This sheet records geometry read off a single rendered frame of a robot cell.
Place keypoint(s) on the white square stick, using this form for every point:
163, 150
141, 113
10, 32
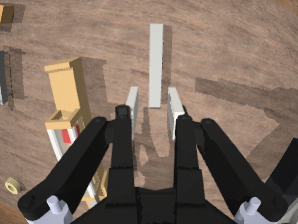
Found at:
94, 203
155, 69

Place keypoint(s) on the cream roll of masking tape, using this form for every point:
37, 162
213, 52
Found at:
11, 182

